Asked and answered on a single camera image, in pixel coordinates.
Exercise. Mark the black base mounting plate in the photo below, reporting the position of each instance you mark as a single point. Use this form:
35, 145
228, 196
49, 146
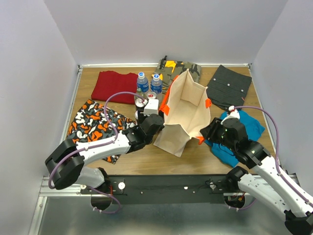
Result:
172, 189

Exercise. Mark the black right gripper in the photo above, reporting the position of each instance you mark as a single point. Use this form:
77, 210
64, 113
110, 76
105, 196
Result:
211, 129

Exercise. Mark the dark grey buttoned garment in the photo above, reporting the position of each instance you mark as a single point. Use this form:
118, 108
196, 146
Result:
228, 88

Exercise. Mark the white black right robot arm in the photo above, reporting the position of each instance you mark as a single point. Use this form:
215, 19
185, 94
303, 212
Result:
281, 193

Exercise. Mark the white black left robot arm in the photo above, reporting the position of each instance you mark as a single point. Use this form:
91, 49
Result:
67, 163

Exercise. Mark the orange black patterned shorts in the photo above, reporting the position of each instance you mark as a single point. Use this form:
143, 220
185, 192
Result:
89, 123

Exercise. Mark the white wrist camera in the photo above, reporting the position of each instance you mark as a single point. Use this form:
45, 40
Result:
151, 107
232, 113

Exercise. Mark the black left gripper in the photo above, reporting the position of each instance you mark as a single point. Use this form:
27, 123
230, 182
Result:
161, 128

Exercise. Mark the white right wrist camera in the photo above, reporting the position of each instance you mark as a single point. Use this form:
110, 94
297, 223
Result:
232, 113

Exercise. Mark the Pocari Sweat bottle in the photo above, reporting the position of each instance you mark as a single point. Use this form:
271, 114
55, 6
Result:
142, 82
156, 84

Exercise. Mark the folded red shirt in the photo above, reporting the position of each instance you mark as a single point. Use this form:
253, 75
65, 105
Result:
111, 82

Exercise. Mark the camouflage yellow green shorts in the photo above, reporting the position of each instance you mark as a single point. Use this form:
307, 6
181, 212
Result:
169, 69

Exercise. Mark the teal blue shirt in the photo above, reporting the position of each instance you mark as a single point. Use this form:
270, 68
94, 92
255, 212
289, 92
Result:
254, 131

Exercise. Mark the green cap glass bottle front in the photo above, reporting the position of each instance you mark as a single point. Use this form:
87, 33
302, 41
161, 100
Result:
139, 94

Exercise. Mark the red tab can front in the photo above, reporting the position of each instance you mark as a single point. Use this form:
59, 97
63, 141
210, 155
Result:
151, 95

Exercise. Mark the beige canvas tote bag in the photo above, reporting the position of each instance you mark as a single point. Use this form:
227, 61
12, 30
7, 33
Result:
186, 110

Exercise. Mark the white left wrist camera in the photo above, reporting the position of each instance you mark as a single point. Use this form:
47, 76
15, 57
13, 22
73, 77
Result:
151, 107

